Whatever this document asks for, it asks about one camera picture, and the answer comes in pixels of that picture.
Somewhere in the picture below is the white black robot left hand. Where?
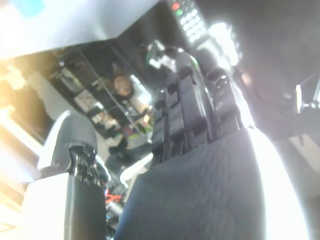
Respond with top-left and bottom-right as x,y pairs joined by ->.
23,56 -> 310,240

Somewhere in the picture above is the black remote control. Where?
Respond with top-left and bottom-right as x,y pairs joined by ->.
163,0 -> 210,48

